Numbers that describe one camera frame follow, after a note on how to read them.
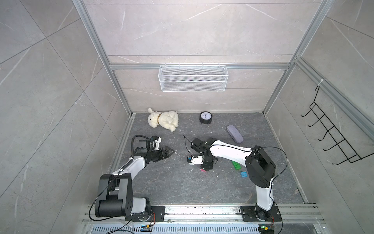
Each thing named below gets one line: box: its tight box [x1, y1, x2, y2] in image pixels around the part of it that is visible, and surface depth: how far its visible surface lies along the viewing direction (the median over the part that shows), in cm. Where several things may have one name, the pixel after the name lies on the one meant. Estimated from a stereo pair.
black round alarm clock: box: [199, 111, 213, 124], surface depth 117 cm
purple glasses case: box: [226, 124, 244, 144], surface depth 106 cm
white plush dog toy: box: [147, 107, 179, 133], surface depth 109 cm
